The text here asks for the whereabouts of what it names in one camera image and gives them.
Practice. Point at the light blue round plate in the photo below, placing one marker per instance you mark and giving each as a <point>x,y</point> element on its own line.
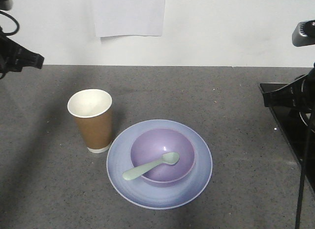
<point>142,194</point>

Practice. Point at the lilac plastic bowl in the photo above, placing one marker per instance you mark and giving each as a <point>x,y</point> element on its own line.
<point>152,144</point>

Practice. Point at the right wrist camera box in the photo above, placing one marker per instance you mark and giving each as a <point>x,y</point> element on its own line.
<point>304,34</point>

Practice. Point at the black glass gas stove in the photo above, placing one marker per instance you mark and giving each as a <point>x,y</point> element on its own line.
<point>294,130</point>

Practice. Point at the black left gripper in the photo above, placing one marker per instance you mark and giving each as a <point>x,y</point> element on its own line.
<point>24,57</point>

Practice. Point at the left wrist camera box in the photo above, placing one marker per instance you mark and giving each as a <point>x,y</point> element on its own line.
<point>5,5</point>

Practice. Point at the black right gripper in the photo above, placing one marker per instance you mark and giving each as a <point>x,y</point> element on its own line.
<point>281,94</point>

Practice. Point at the white paper sheet on wall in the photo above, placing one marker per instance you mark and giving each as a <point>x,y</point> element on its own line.
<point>128,17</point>

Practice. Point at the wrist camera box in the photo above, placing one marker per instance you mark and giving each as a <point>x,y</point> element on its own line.
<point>304,34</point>
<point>5,5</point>

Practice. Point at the pale green plastic spoon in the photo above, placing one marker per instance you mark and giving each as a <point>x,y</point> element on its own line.
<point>170,158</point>

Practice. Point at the brown paper cup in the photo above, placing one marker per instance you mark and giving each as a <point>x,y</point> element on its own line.
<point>92,112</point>

